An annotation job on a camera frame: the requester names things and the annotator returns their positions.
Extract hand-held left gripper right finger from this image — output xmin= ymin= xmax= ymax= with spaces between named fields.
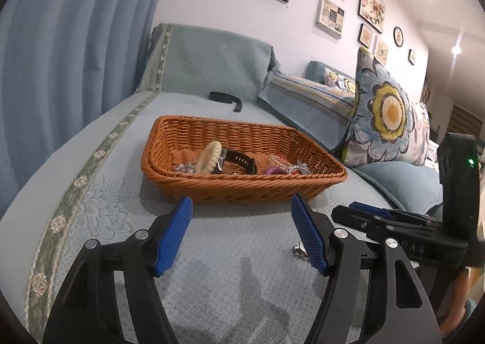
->
xmin=290 ymin=193 xmax=442 ymax=344

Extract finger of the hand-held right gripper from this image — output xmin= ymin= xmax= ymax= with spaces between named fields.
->
xmin=331 ymin=206 xmax=380 ymax=234
xmin=348 ymin=201 xmax=444 ymax=222

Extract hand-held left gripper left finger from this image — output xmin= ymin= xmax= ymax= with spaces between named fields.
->
xmin=42 ymin=196 xmax=194 ymax=344

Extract brown wicker basket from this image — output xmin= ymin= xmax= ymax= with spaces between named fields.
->
xmin=140 ymin=115 xmax=348 ymax=205

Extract black smartwatch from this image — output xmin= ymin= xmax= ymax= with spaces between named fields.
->
xmin=217 ymin=149 xmax=259 ymax=175

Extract person's right hand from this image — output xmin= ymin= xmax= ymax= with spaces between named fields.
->
xmin=441 ymin=271 xmax=471 ymax=336

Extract plain teal cushion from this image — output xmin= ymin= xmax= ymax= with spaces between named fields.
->
xmin=354 ymin=160 xmax=444 ymax=216

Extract leaf print pillow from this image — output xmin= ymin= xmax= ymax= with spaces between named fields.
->
xmin=411 ymin=101 xmax=431 ymax=167

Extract large floral pillow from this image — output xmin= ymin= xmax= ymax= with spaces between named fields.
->
xmin=343 ymin=47 xmax=431 ymax=169

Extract striped teal pillow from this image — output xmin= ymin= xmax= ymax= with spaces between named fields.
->
xmin=258 ymin=67 xmax=359 ymax=152

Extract small floral pillow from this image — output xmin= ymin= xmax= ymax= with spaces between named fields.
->
xmin=323 ymin=67 xmax=359 ymax=96

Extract teal covered sofa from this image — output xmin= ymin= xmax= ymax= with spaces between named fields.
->
xmin=0 ymin=22 xmax=448 ymax=344

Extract blue curtain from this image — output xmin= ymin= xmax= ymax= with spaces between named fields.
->
xmin=0 ymin=0 xmax=179 ymax=218

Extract black strap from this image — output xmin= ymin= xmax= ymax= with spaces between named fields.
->
xmin=209 ymin=91 xmax=243 ymax=113

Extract white butterfly picture frame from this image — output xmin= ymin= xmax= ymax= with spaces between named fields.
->
xmin=373 ymin=35 xmax=389 ymax=66

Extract small butterfly picture frame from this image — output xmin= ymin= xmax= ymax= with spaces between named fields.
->
xmin=358 ymin=23 xmax=374 ymax=50

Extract white patchwork picture frame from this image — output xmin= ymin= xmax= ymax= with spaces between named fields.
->
xmin=316 ymin=0 xmax=346 ymax=39

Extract black floral picture frame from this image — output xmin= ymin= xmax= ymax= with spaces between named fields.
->
xmin=358 ymin=0 xmax=386 ymax=34

